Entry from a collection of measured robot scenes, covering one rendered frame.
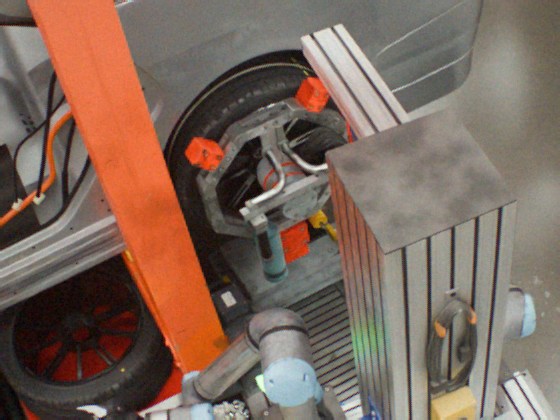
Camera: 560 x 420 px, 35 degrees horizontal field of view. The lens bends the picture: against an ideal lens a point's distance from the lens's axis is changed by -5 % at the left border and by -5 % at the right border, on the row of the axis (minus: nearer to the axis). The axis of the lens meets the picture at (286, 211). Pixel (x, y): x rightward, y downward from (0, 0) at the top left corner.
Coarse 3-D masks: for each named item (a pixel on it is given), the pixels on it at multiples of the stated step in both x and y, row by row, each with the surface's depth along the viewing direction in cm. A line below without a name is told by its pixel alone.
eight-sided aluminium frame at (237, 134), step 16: (272, 112) 304; (288, 112) 301; (304, 112) 304; (336, 112) 320; (240, 128) 299; (256, 128) 299; (336, 128) 317; (224, 144) 303; (240, 144) 300; (224, 160) 302; (208, 176) 305; (208, 192) 308; (320, 192) 338; (208, 208) 314; (320, 208) 342; (224, 224) 322; (240, 224) 330; (288, 224) 339
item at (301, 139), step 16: (256, 112) 306; (288, 128) 322; (304, 128) 347; (256, 144) 321; (240, 160) 321; (256, 160) 331; (320, 160) 340; (224, 176) 325; (256, 176) 330; (224, 192) 343; (240, 192) 333; (256, 192) 348; (224, 208) 332; (240, 208) 340; (272, 208) 343
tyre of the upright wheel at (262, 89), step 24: (264, 72) 308; (288, 72) 310; (312, 72) 322; (216, 96) 304; (240, 96) 301; (264, 96) 303; (288, 96) 308; (192, 120) 306; (216, 120) 301; (168, 144) 317; (192, 168) 309; (192, 192) 317; (192, 216) 327
